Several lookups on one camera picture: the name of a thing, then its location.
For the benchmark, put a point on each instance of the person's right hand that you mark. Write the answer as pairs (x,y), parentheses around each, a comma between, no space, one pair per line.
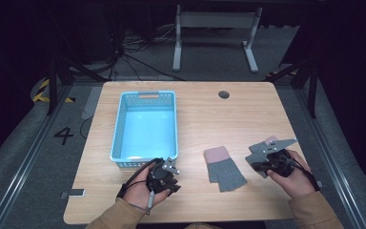
(298,183)

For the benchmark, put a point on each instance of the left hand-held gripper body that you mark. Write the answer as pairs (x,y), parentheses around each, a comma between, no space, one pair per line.
(158,178)

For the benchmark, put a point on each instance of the yellow and black hazard tape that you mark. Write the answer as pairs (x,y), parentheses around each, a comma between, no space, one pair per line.
(39,95)

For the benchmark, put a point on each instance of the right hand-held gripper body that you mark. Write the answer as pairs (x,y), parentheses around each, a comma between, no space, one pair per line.
(281,163)

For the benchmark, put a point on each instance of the grey metal table frame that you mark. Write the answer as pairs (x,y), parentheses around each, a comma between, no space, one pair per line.
(216,19)

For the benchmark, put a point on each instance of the person's tan clothing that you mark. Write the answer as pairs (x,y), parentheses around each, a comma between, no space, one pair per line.
(203,226)

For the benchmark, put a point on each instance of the person's left hand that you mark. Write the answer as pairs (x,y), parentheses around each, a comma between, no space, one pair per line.
(138,192)

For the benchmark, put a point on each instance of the black tripod stand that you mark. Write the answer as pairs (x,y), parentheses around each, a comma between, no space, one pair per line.
(313,92)
(53,89)

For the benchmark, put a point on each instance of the small grey table bracket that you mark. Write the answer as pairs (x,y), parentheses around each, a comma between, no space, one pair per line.
(74,192)

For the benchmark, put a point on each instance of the grey tape patch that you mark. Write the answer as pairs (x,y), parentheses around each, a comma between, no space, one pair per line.
(92,101)

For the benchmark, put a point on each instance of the light blue plastic basket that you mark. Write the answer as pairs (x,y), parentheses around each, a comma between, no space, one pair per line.
(147,133)

